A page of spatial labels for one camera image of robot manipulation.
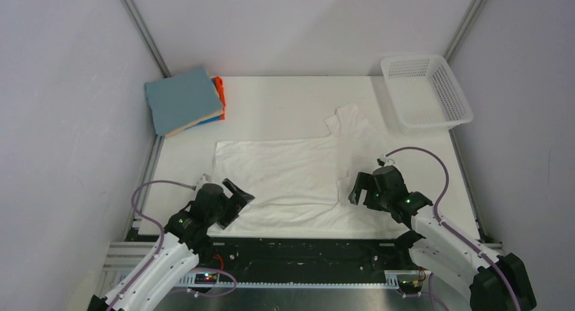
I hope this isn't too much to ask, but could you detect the white t shirt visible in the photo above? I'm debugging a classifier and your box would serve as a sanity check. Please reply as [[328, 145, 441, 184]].
[[210, 104, 406, 239]]

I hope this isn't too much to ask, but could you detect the white plastic basket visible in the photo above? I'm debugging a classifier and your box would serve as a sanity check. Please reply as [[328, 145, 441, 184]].
[[380, 54, 474, 134]]

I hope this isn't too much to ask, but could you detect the controller board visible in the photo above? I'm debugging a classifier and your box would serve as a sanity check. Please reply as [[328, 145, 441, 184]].
[[194, 272, 219, 285], [397, 280, 422, 297]]

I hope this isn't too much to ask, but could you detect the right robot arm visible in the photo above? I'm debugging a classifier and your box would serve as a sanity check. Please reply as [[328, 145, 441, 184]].
[[348, 165, 537, 310]]

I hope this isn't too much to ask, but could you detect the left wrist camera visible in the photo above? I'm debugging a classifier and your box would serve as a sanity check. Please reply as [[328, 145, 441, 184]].
[[195, 173, 212, 192]]

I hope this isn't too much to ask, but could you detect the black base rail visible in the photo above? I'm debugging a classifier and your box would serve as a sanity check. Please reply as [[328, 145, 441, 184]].
[[199, 237, 418, 285]]

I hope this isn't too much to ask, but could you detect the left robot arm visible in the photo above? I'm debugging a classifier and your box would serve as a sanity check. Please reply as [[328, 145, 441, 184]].
[[87, 176, 255, 310]]

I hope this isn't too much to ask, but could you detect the left controller board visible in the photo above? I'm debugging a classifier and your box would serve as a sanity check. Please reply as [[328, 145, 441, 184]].
[[194, 272, 219, 285]]

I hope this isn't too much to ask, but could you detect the folded bright blue shirt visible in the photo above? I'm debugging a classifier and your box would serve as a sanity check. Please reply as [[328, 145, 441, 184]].
[[199, 113, 222, 125]]

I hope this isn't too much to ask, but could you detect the right controller board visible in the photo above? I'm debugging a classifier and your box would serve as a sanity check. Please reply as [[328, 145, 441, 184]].
[[397, 280, 422, 297]]

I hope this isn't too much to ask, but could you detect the folded orange shirt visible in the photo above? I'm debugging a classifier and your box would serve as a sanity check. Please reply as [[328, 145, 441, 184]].
[[212, 77, 226, 120]]

